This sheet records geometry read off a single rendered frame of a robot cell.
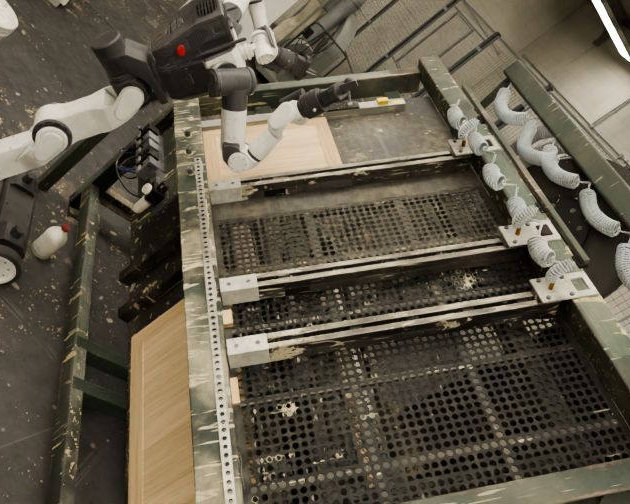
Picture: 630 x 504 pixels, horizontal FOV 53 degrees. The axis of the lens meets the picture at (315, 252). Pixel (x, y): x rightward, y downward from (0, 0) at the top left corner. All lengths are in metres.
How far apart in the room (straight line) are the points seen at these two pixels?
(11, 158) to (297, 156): 1.13
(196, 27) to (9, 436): 1.58
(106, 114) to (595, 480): 1.99
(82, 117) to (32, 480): 1.32
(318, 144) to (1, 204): 1.34
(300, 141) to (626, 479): 1.80
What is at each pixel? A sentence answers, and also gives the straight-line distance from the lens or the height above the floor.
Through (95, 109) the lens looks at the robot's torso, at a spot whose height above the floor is 0.82.
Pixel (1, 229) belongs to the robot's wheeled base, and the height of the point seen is 0.20.
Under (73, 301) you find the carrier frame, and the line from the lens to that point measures 2.88.
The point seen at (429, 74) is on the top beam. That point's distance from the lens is 3.18.
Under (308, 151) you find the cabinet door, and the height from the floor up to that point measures 1.24.
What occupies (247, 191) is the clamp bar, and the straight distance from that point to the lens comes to 2.52.
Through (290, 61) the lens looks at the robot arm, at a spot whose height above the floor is 1.37.
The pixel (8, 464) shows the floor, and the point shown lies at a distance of 2.52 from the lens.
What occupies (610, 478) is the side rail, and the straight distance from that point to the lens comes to 1.90.
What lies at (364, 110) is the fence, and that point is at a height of 1.49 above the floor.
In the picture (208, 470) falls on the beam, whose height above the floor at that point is 0.85.
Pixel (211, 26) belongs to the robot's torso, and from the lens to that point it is 2.32.
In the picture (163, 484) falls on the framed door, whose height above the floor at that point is 0.42.
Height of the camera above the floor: 1.94
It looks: 20 degrees down
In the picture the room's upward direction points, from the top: 55 degrees clockwise
